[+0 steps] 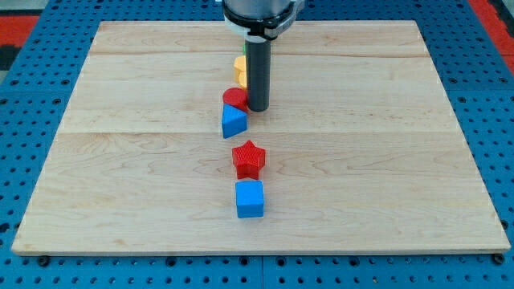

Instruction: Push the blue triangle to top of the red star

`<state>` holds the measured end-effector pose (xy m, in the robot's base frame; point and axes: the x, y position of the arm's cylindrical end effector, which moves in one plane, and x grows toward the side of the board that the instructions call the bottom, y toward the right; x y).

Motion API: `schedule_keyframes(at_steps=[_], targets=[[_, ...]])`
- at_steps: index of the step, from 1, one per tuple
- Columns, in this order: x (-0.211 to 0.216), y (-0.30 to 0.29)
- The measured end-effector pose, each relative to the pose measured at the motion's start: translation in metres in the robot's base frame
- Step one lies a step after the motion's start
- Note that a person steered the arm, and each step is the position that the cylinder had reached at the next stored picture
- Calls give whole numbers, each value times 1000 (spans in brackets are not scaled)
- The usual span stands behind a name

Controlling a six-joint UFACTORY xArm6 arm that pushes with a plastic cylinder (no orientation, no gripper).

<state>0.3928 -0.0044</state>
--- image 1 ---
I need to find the wooden board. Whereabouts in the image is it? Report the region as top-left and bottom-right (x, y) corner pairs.
(12, 21), (511, 256)

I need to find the red star block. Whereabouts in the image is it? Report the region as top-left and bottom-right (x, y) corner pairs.
(231, 140), (266, 180)

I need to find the red cylinder block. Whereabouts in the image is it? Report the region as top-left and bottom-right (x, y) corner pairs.
(222, 88), (248, 112)

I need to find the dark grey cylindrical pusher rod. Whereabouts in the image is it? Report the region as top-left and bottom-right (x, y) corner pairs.
(245, 36), (271, 112)

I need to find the yellow block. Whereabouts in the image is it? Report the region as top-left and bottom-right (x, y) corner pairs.
(234, 55), (247, 90)

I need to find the blue cube block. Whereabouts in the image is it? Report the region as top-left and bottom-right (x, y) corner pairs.
(235, 181), (264, 218)

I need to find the blue triangle block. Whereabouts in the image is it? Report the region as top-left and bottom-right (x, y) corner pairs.
(221, 104), (247, 139)

